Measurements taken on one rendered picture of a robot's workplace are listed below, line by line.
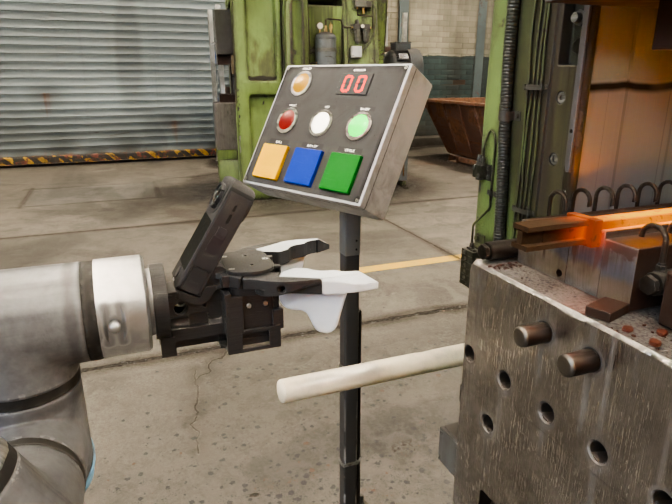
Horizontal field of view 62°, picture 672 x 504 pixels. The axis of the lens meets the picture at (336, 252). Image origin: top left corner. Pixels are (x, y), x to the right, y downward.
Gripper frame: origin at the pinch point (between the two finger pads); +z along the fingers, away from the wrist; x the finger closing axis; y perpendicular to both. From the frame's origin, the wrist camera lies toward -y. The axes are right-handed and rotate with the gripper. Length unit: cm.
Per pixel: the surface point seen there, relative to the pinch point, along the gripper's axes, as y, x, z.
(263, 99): 3, -483, 113
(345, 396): 55, -56, 23
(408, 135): -8, -42, 29
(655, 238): 0.6, 5.1, 37.9
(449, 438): 59, -39, 41
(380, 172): -1.6, -38.9, 22.2
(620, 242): 0.6, 4.8, 32.6
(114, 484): 100, -103, -33
